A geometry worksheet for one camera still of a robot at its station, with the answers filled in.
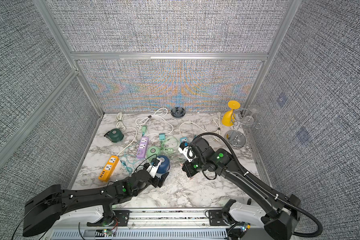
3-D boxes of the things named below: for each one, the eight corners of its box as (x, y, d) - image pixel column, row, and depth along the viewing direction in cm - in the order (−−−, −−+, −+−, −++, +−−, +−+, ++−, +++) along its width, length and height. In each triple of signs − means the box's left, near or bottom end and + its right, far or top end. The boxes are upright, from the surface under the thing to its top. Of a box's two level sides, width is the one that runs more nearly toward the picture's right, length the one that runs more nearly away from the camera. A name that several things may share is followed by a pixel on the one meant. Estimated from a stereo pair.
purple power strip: (137, 158, 97) (136, 156, 94) (141, 138, 106) (140, 136, 104) (145, 158, 97) (144, 156, 94) (148, 138, 106) (148, 136, 104)
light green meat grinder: (149, 163, 95) (146, 154, 86) (150, 155, 98) (147, 146, 89) (160, 163, 95) (158, 154, 86) (160, 155, 98) (159, 146, 89)
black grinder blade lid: (170, 117, 117) (170, 114, 115) (171, 109, 123) (171, 106, 120) (185, 117, 117) (185, 114, 115) (184, 109, 123) (185, 106, 120)
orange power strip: (99, 180, 88) (96, 178, 85) (113, 156, 97) (111, 154, 95) (106, 182, 87) (104, 180, 85) (120, 158, 97) (118, 156, 94)
